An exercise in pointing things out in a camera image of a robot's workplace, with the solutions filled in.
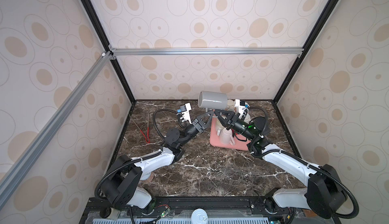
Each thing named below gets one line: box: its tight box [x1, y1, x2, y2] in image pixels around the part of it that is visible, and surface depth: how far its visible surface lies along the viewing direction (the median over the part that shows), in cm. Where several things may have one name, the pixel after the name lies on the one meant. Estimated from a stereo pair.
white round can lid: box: [190, 208, 209, 224], surface depth 67 cm
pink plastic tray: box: [209, 109, 252, 151], surface depth 97 cm
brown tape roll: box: [139, 171, 155, 184], surface depth 82 cm
